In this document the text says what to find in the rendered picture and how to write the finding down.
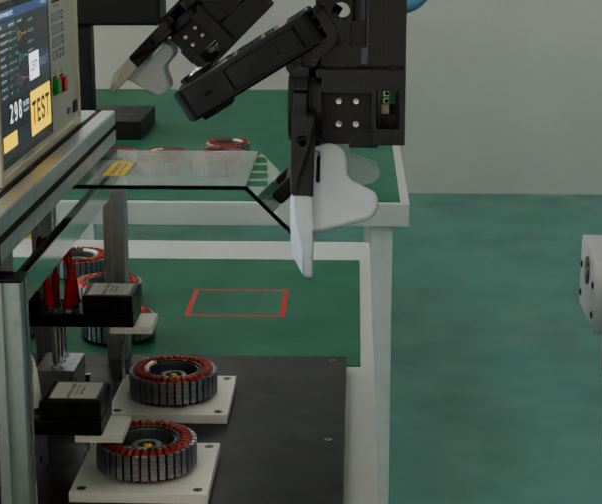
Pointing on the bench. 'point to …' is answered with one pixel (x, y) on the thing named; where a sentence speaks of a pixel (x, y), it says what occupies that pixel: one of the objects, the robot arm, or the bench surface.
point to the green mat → (317, 290)
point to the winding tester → (69, 107)
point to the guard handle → (283, 185)
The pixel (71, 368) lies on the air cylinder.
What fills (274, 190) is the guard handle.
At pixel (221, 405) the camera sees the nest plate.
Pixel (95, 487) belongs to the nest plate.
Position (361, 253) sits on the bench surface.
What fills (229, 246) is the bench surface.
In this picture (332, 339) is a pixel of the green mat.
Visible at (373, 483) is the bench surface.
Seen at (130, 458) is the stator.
